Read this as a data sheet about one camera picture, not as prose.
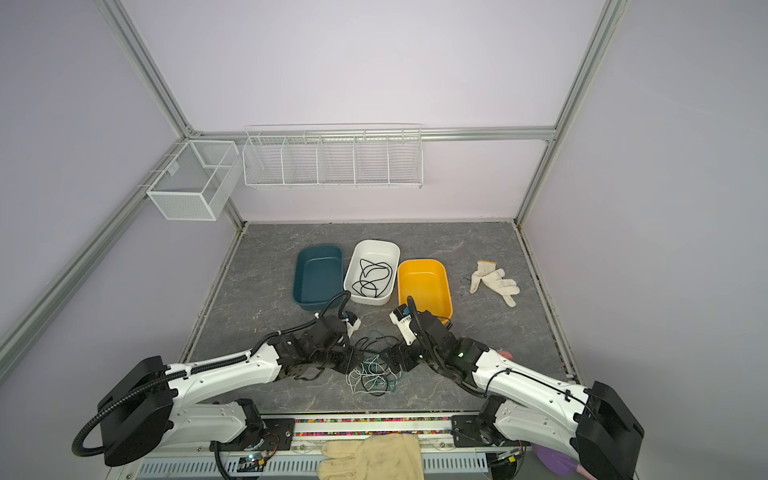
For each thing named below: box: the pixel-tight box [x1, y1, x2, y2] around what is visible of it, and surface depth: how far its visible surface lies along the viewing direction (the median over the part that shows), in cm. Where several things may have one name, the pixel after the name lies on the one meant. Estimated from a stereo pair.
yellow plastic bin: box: [397, 258, 453, 325], surface depth 103 cm
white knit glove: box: [469, 260, 520, 307], surface depth 104 cm
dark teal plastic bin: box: [293, 245, 344, 311], surface depth 105 cm
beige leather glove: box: [317, 433, 424, 480], surface depth 72 cm
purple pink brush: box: [531, 444, 596, 480], surface depth 71 cm
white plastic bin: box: [343, 239, 401, 306], surface depth 107 cm
